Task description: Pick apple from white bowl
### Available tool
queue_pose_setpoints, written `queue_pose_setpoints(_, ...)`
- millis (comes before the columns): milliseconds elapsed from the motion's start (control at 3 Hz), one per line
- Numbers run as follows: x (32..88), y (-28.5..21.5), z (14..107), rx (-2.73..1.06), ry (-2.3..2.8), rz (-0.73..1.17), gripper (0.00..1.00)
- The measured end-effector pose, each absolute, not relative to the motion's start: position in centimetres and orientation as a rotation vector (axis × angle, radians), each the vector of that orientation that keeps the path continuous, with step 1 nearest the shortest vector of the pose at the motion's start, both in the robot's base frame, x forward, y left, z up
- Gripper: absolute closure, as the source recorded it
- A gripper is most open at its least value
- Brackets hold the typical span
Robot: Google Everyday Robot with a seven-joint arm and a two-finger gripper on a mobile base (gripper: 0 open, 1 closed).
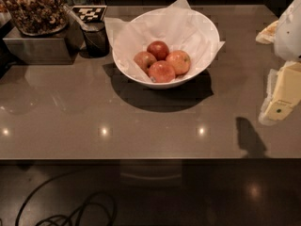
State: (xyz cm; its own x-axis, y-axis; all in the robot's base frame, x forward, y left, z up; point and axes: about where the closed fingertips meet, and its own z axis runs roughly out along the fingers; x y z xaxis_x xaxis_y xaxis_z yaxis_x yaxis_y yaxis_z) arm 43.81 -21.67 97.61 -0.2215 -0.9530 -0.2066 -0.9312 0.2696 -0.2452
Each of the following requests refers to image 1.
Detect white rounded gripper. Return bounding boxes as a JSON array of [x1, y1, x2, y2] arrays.
[[256, 0, 301, 125]]

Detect red apple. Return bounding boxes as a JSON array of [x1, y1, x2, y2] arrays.
[[147, 40, 169, 60], [134, 51, 157, 73], [148, 60, 176, 83], [166, 50, 191, 75]]

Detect white ceramic bowl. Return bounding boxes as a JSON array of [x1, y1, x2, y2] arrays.
[[113, 8, 223, 89]]

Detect white paper bowl liner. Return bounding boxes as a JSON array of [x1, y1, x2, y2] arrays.
[[104, 0, 224, 89]]

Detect red apple front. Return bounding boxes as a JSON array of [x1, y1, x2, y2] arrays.
[[148, 60, 176, 83]]

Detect red apple back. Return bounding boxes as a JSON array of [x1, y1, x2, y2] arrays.
[[147, 40, 169, 60]]

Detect black cup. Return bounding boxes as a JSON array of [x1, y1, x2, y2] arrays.
[[82, 22, 110, 57]]

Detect black white marker tag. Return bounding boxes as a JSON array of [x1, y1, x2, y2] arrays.
[[72, 5, 107, 23]]

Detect white utensil in cup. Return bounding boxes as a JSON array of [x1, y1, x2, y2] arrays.
[[63, 5, 92, 31]]

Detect grey metal box stand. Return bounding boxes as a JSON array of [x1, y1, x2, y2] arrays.
[[4, 23, 84, 65]]

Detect black floor cable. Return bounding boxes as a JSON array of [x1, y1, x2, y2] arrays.
[[14, 169, 118, 226]]

